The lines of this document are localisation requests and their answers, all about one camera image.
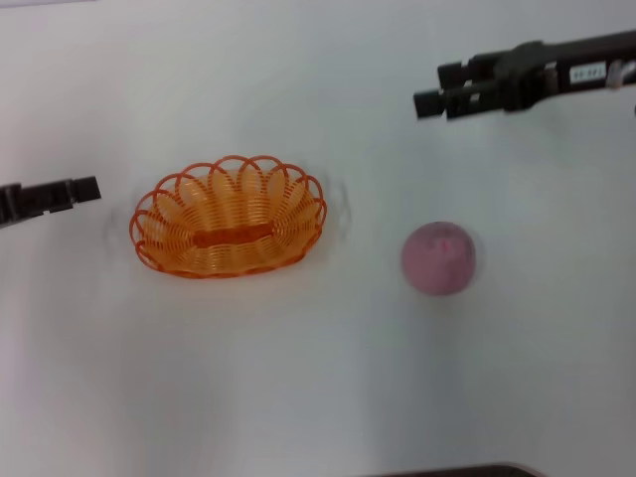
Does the pink peach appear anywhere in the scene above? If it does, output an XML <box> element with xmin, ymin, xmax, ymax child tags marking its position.
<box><xmin>400</xmin><ymin>221</ymin><xmax>477</xmax><ymax>298</ymax></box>

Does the orange plastic woven basket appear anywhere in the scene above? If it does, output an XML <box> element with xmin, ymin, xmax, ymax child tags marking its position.
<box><xmin>129</xmin><ymin>154</ymin><xmax>328</xmax><ymax>280</ymax></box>

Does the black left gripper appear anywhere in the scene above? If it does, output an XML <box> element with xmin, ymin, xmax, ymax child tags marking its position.
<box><xmin>0</xmin><ymin>175</ymin><xmax>103</xmax><ymax>231</ymax></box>

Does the white number label sticker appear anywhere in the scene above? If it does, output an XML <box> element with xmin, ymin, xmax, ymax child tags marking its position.
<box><xmin>569</xmin><ymin>63</ymin><xmax>605</xmax><ymax>83</ymax></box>

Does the silver metal knob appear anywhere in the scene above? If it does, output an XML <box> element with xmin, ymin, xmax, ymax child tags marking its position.
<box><xmin>607</xmin><ymin>59</ymin><xmax>636</xmax><ymax>93</ymax></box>

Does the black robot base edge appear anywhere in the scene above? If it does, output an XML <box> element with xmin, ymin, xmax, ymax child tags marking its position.
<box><xmin>372</xmin><ymin>462</ymin><xmax>548</xmax><ymax>477</ymax></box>

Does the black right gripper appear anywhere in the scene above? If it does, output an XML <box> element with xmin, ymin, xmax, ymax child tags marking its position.
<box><xmin>412</xmin><ymin>30</ymin><xmax>636</xmax><ymax>121</ymax></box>

